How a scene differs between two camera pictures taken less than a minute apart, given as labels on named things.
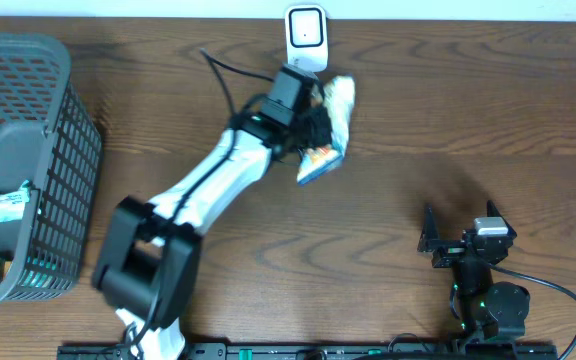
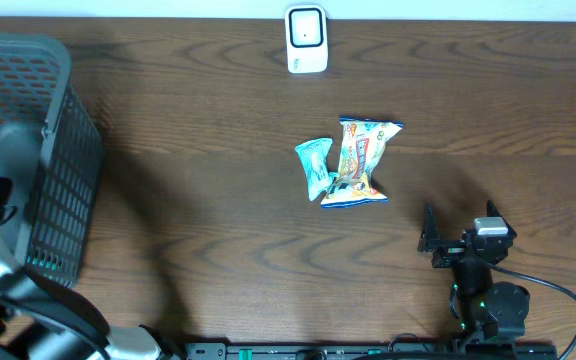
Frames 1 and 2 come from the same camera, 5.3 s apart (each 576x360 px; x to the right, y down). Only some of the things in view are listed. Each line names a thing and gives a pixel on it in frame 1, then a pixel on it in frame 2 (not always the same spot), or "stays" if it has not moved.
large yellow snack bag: x=340 y=96 to x=361 y=140
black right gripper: x=450 y=251 stays
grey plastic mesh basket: x=28 y=122 stays
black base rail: x=322 y=352 stays
